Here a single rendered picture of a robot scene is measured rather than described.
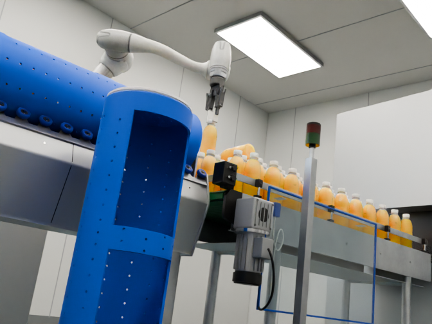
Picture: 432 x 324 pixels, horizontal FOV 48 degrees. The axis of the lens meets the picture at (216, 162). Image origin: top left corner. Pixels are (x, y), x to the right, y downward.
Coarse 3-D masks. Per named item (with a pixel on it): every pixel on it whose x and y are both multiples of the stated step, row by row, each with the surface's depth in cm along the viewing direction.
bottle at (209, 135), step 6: (210, 126) 236; (204, 132) 235; (210, 132) 234; (216, 132) 236; (204, 138) 234; (210, 138) 233; (216, 138) 236; (204, 144) 233; (210, 144) 233; (204, 150) 232; (204, 156) 231
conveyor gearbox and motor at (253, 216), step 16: (240, 208) 188; (256, 208) 184; (272, 208) 189; (240, 224) 186; (256, 224) 183; (240, 240) 184; (256, 240) 180; (272, 240) 181; (240, 256) 181; (256, 256) 178; (272, 256) 177; (240, 272) 179; (256, 272) 180; (272, 288) 177
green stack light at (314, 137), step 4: (312, 132) 209; (308, 136) 210; (312, 136) 208; (316, 136) 209; (308, 140) 209; (312, 140) 208; (316, 140) 208; (308, 144) 210; (312, 144) 209; (316, 144) 209
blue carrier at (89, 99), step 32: (0, 32) 158; (0, 64) 151; (32, 64) 158; (64, 64) 168; (0, 96) 154; (32, 96) 158; (64, 96) 164; (96, 96) 171; (96, 128) 173; (192, 128) 197; (192, 160) 199
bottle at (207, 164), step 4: (208, 156) 219; (212, 156) 219; (204, 160) 218; (208, 160) 217; (212, 160) 218; (204, 164) 217; (208, 164) 216; (212, 164) 217; (204, 168) 216; (208, 168) 216; (212, 168) 216; (208, 172) 215; (212, 172) 216; (212, 184) 215; (212, 188) 215
